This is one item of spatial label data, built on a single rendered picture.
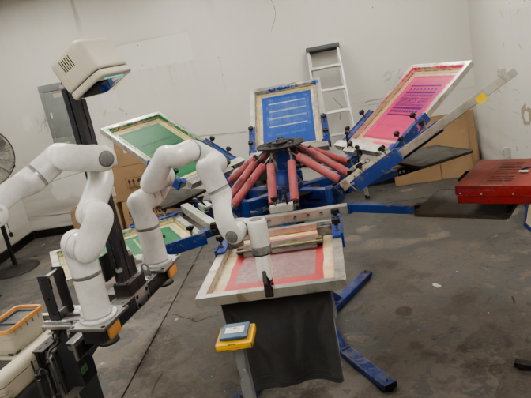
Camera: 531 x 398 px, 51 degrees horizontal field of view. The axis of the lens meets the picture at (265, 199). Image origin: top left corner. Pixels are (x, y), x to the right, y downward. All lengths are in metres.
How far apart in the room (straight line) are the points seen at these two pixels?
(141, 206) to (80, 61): 0.64
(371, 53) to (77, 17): 3.47
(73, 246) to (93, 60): 0.58
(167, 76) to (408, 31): 2.85
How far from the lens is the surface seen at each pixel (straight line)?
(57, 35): 7.31
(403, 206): 3.13
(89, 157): 1.78
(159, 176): 2.14
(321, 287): 2.11
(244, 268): 2.48
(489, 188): 2.72
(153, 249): 2.27
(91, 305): 1.94
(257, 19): 6.66
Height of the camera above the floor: 1.91
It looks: 16 degrees down
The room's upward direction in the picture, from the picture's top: 11 degrees counter-clockwise
